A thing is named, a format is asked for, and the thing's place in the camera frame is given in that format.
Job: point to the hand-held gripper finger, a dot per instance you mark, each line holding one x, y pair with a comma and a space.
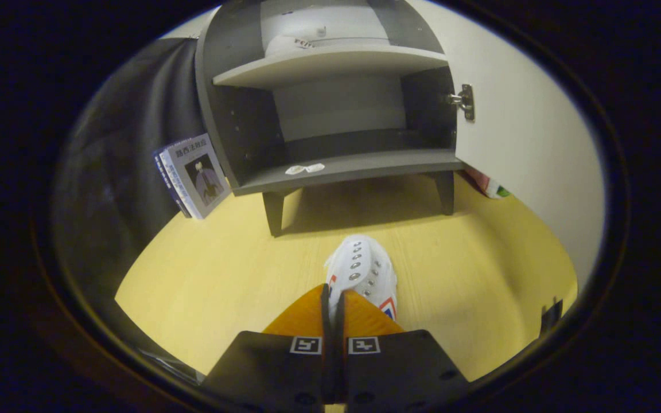
326, 321
340, 321

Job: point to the white red blue shoe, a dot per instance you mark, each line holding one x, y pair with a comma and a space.
359, 269

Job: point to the grey shoe cabinet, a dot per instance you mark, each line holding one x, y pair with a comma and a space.
336, 166

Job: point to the white shoe cabinet door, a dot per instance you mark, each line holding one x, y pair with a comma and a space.
525, 143

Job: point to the plain white shoe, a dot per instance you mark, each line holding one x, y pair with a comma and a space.
290, 45

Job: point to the metal door hinge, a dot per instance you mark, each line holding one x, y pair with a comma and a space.
465, 102

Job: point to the grey cover book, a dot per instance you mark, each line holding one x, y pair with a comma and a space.
201, 172

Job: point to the red green packet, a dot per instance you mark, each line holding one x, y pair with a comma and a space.
488, 184

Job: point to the blue cover book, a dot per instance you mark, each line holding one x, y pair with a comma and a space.
165, 175

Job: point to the black backdrop cloth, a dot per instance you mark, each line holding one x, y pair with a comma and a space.
124, 160

